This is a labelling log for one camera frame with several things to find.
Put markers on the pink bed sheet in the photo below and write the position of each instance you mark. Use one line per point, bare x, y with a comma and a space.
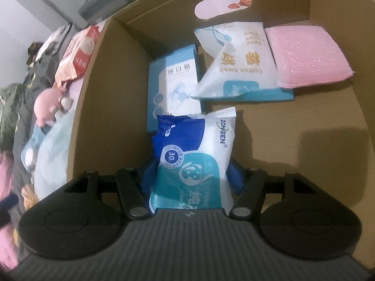
75, 92

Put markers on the green floral pillow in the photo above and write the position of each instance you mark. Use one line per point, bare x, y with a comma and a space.
11, 114

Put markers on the blue wet wipes pack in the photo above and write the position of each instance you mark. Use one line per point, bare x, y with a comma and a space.
190, 158

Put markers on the pink plush toy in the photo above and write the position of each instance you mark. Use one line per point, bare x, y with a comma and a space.
48, 105

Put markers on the pink and red wipes pack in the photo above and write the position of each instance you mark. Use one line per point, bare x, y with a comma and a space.
79, 55

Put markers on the blue and white box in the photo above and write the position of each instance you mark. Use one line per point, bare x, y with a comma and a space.
175, 79

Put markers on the pink sponge pad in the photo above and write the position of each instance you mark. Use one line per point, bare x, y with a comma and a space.
307, 55

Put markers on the pink patterned quilt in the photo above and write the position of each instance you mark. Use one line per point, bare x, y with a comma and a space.
7, 181

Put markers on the grey storage bin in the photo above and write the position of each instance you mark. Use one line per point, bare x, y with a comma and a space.
99, 3

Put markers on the cardboard box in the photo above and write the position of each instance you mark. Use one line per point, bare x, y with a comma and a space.
111, 108

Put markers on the white and blue swab bag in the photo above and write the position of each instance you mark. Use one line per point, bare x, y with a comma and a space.
243, 61

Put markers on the grey blanket with yellow prints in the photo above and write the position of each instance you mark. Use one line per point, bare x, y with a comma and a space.
38, 73

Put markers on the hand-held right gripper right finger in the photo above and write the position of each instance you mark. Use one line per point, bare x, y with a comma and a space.
235, 178

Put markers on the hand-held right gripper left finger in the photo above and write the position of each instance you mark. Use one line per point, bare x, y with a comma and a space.
145, 178

